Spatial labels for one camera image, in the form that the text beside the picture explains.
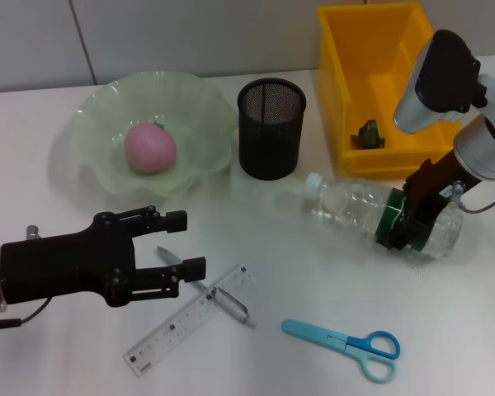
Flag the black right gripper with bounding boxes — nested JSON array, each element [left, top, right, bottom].
[[375, 150, 475, 252]]

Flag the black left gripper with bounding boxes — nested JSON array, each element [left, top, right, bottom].
[[0, 205, 207, 309]]

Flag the clear green-label water bottle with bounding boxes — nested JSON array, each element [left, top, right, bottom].
[[303, 172, 465, 261]]

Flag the pink peach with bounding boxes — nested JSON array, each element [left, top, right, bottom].
[[124, 120, 177, 174]]

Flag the grey pen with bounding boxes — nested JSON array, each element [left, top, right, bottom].
[[155, 246, 257, 330]]

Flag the transparent plastic ruler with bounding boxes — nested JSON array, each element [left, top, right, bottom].
[[122, 263, 257, 379]]

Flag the green wavy glass fruit plate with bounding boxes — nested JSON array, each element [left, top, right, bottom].
[[68, 70, 239, 201]]

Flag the black mesh pen holder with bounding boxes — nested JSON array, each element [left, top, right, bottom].
[[236, 77, 307, 181]]

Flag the blue scissors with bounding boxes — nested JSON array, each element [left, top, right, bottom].
[[280, 318, 401, 384]]

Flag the yellow plastic bin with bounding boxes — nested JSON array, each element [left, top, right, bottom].
[[316, 1, 463, 179]]

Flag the right gripper cable with plugs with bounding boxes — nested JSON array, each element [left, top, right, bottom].
[[447, 181, 495, 215]]

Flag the gripper cable with plugs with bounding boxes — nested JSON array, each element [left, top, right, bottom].
[[447, 181, 495, 215], [0, 224, 53, 333]]

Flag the left gripper cable with plugs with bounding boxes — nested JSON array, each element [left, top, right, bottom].
[[0, 224, 53, 333]]

